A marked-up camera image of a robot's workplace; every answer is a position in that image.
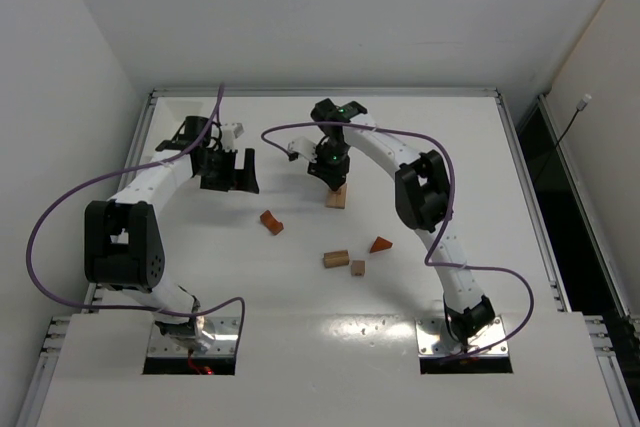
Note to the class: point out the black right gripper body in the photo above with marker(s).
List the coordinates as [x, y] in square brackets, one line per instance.
[329, 170]

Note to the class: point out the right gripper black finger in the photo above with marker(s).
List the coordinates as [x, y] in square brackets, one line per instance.
[338, 180]
[327, 179]

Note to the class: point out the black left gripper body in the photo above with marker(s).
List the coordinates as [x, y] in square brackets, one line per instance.
[223, 177]

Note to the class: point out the light wood rectangular block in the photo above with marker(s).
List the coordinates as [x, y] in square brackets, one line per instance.
[340, 198]

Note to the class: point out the reddish-brown arch wood block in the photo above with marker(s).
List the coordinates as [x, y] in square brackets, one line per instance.
[273, 225]

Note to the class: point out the reddish-brown triangular wood block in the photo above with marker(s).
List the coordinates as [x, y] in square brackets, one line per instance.
[380, 244]

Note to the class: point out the light wood cylinder block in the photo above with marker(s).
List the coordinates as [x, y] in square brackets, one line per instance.
[336, 259]

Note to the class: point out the plain light wood cube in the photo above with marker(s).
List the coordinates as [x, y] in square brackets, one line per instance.
[358, 268]

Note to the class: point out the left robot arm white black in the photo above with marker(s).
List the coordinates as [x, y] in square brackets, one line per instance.
[122, 240]

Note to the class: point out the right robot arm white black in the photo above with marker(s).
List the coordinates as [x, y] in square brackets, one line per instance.
[422, 191]

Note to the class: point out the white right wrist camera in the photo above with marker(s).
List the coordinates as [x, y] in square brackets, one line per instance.
[302, 147]

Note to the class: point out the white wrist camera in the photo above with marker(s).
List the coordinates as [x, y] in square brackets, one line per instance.
[302, 147]
[230, 132]

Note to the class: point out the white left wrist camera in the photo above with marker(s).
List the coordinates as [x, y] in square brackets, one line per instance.
[230, 132]

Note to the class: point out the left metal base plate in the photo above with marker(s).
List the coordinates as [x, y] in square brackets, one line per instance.
[212, 337]

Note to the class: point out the metal base plate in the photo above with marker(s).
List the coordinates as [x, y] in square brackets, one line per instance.
[212, 337]
[435, 342]

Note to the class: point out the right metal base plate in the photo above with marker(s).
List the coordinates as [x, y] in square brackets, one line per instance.
[435, 342]

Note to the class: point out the black cable white connector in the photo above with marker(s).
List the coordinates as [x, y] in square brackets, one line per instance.
[580, 107]

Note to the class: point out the aluminium table frame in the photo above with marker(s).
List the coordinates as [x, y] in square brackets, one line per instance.
[318, 346]

